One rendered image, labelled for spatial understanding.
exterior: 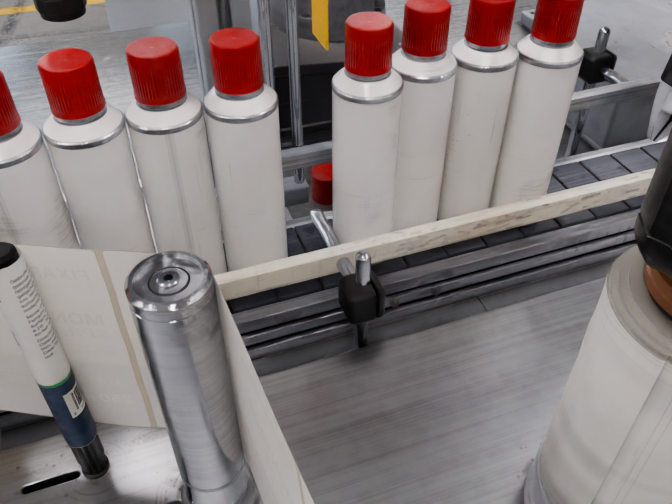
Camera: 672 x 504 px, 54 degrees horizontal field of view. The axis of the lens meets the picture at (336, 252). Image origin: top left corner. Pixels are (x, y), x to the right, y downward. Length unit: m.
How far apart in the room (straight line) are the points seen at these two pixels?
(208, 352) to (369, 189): 0.24
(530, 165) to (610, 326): 0.30
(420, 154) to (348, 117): 0.08
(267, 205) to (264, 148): 0.05
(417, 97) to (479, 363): 0.20
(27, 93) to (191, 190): 0.55
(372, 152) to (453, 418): 0.20
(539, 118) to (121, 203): 0.33
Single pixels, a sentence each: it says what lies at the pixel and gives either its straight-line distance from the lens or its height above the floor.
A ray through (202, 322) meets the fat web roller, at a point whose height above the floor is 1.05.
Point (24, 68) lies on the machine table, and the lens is 1.07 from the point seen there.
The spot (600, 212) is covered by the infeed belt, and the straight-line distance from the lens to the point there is 0.67.
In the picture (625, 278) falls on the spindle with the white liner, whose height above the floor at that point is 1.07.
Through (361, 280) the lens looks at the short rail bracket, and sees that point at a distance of 0.49.
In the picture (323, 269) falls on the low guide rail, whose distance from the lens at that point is 0.53.
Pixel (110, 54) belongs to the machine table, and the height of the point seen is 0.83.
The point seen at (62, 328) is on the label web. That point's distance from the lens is 0.38.
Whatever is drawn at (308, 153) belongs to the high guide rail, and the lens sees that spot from 0.56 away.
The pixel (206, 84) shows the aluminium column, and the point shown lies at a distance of 0.61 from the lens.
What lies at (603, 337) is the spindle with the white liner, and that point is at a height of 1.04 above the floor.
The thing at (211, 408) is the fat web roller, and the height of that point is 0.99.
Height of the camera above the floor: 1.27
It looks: 42 degrees down
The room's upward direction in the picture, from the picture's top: straight up
